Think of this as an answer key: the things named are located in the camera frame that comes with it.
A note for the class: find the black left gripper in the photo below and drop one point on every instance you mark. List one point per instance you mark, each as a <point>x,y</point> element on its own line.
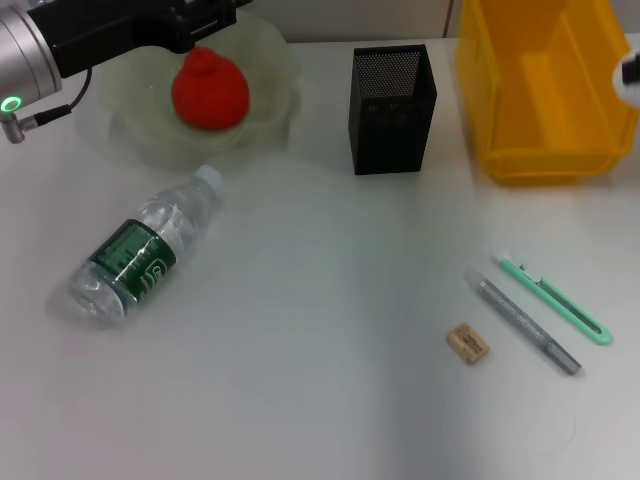
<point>110,30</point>

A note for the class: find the clear green-label water bottle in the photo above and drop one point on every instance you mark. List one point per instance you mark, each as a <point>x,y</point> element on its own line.
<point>150,235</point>

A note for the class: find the beige eraser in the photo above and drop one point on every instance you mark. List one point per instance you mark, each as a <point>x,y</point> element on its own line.
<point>467,344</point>

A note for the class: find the white paper ball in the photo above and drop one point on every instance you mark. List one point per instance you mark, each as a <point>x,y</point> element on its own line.
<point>631,95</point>

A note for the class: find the green utility knife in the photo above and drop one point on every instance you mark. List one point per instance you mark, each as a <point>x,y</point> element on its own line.
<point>554,298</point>

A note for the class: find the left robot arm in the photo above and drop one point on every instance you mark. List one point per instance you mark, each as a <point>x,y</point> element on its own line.
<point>25,55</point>

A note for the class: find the pale green glass fruit plate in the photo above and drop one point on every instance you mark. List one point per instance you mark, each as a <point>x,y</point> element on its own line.
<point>270,90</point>

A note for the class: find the black mesh pen holder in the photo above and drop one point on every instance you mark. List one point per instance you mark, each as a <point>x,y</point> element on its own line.
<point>390,140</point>

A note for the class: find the grey pen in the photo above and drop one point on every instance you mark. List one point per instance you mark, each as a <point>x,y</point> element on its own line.
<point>520,318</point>

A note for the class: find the yellow plastic bin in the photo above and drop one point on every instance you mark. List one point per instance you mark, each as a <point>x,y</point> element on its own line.
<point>550,100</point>

